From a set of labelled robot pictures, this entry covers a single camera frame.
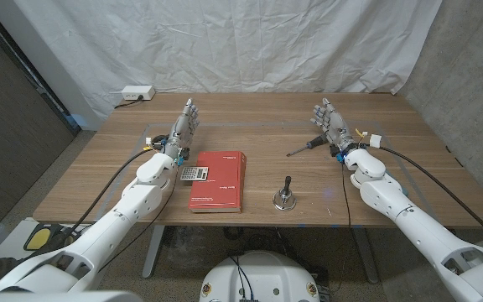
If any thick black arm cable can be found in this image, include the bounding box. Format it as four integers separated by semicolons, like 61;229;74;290
368;133;483;252
23;147;161;259

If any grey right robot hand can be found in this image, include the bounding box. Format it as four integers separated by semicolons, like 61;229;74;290
310;97;358;153

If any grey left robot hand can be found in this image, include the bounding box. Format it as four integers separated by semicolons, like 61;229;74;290
164;98;201;159

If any silver handbell black handle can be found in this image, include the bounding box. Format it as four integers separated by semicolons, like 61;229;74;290
272;175;298;211

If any red notebook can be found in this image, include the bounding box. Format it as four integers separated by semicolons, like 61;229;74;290
187;150;247;214

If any yellow black foot pedal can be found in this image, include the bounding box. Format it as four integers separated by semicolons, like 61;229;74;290
23;222;79;252

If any grey tape outline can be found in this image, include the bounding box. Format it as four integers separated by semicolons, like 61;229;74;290
94;121;431;220

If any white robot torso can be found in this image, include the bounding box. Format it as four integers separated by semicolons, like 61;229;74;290
199;250;321;302

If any small grey calculator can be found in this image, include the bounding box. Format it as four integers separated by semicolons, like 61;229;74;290
179;166;210;182

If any white floor board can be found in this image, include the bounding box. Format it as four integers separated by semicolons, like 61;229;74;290
0;216;96;262

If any white power strip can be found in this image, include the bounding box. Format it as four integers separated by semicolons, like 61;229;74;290
121;85;156;102

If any black power strip cord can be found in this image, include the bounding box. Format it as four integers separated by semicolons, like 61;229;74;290
113;95;144;110

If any white backdrop cloth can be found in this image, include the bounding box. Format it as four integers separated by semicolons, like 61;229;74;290
13;0;443;131

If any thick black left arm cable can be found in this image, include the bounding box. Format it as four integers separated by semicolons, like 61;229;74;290
23;147;161;259

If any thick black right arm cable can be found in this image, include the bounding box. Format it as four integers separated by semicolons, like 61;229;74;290
368;133;483;252

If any thin black hanging cable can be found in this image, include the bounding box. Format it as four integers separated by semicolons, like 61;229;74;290
331;161;355;294

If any black blue handled screwdriver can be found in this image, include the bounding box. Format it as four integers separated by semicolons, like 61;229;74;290
285;134;329;158

